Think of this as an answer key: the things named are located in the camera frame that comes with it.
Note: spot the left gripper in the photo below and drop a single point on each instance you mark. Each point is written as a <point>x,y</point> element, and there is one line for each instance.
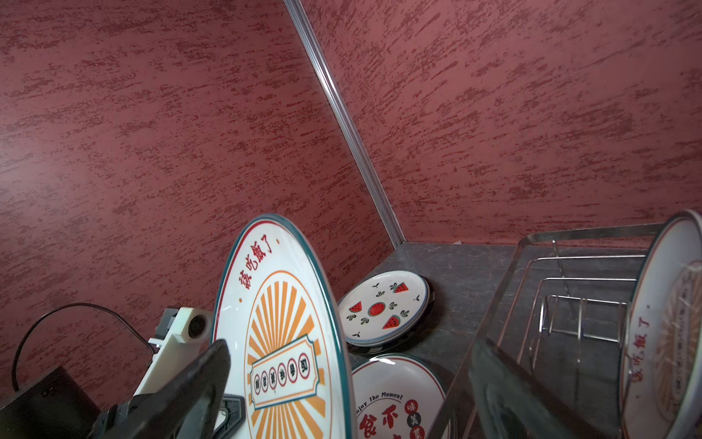
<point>231,415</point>

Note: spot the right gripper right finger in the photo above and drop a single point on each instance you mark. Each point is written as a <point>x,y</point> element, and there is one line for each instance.
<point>512,404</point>

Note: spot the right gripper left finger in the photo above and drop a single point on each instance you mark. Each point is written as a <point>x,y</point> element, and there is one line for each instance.
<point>186,407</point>

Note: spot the brown patterned plate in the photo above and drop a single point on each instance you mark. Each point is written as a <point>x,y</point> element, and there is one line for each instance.
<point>288,354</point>

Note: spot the white plate red text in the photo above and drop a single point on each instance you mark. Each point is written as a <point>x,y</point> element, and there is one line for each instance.
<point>397,396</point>

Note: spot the dark striped rim plate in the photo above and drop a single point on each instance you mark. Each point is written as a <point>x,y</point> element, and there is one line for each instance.
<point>422,329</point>

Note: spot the small sunburst plate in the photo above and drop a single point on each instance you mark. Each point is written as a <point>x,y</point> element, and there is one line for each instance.
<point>660,367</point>

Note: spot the watermelon pattern plate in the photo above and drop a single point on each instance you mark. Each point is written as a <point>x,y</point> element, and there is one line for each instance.
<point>383,307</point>

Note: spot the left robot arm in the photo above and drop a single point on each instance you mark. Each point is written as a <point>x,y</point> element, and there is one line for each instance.
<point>56,407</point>

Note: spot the wire dish rack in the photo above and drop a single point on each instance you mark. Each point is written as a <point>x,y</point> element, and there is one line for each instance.
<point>560,311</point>

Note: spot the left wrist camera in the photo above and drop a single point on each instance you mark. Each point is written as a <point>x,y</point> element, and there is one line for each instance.
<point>178,338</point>

